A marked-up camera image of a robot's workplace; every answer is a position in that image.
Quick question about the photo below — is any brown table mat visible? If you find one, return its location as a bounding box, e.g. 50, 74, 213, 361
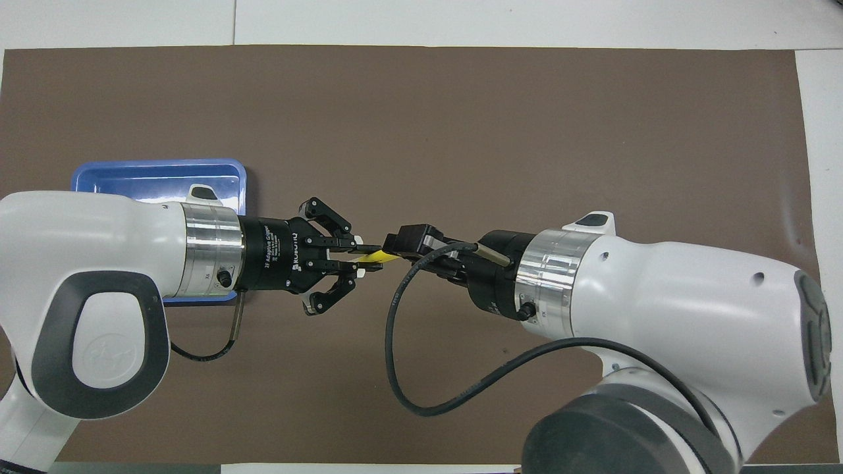
0, 45, 840, 465

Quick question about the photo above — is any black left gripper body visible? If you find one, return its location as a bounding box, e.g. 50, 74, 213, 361
238, 216, 317, 295

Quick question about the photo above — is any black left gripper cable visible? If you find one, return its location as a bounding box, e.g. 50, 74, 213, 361
170, 293, 246, 361

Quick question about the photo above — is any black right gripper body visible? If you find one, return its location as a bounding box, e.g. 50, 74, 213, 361
464, 232, 528, 321

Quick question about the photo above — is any blue plastic tray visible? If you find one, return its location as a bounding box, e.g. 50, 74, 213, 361
71, 158, 248, 303

